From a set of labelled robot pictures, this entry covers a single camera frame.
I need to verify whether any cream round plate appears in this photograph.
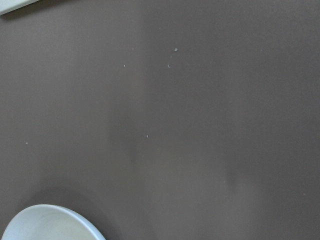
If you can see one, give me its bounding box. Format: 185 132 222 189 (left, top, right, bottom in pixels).
1 204 105 240

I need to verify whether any cream rabbit tray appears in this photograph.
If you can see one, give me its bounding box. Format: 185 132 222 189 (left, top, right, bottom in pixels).
0 0 39 16

